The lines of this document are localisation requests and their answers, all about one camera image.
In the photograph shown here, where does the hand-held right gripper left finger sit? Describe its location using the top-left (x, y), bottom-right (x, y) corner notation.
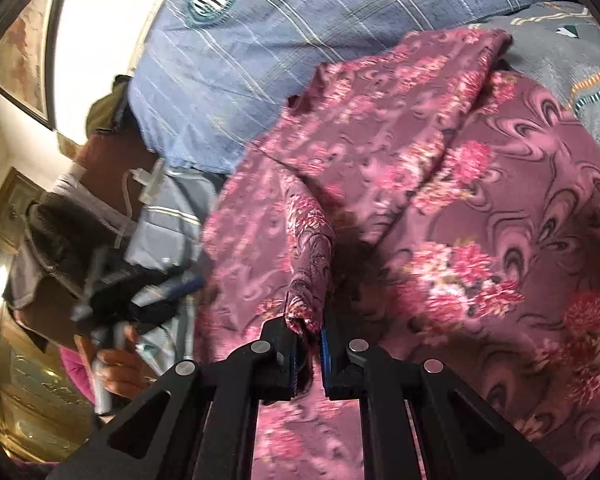
top-left (45, 319), bottom-right (302, 480)

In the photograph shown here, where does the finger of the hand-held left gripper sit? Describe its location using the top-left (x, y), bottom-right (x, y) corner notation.
top-left (144, 271), bottom-right (207, 309)

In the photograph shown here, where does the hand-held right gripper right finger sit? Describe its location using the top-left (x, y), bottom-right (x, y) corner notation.
top-left (320, 310), bottom-right (566, 480)

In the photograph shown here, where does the pink floral garment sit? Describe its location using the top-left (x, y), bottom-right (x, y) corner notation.
top-left (197, 27), bottom-right (513, 480)

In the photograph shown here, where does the person's left hand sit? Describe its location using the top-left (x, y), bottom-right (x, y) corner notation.
top-left (100, 326), bottom-right (157, 402)

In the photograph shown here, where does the dark grey cloth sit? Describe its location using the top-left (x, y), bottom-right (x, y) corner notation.
top-left (2, 194), bottom-right (127, 313)

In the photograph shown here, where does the person's magenta clothing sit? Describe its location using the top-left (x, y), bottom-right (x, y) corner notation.
top-left (59, 347), bottom-right (100, 392)

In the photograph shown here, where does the olive cloth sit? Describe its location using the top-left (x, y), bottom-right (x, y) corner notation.
top-left (85, 76), bottom-right (137, 137)

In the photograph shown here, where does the blue checked pillow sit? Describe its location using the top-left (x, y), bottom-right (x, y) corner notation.
top-left (127, 0), bottom-right (571, 176)

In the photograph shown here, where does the white cable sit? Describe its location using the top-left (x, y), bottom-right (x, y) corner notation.
top-left (111, 160), bottom-right (167, 242)

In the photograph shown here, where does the framed wall picture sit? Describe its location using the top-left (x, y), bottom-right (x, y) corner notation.
top-left (0, 0), bottom-right (57, 132)

